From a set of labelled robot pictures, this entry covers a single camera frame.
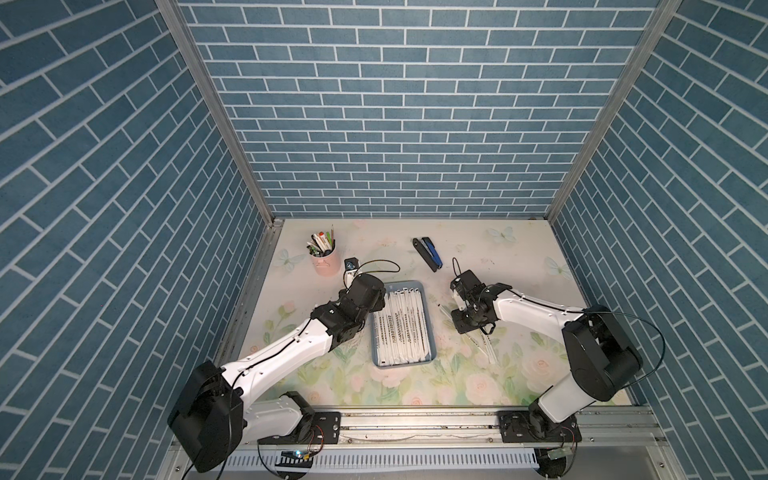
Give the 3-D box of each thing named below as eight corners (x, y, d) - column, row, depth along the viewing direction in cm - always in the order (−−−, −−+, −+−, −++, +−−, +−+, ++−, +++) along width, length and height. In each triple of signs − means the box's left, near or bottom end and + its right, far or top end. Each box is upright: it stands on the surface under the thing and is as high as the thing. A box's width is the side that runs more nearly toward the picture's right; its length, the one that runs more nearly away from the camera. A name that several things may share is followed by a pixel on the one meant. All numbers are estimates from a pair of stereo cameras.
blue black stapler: (433, 273, 106) (434, 269, 105) (412, 243, 115) (413, 239, 114) (447, 267, 108) (448, 263, 106) (426, 238, 117) (426, 234, 115)
